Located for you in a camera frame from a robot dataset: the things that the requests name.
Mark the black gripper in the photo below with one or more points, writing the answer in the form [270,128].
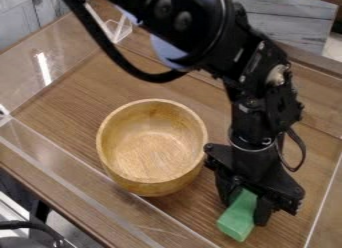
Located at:
[256,171]

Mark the green rectangular block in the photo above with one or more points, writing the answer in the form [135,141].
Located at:
[236,220]

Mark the brown wooden bowl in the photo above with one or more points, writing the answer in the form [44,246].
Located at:
[150,146]

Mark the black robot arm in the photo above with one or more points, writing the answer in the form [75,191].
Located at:
[206,35]

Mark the clear acrylic tray wall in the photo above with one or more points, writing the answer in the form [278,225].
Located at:
[47,151]

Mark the black table leg bracket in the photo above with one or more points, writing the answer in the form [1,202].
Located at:
[45,235]

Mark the clear acrylic corner bracket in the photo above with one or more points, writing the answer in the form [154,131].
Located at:
[116,29]

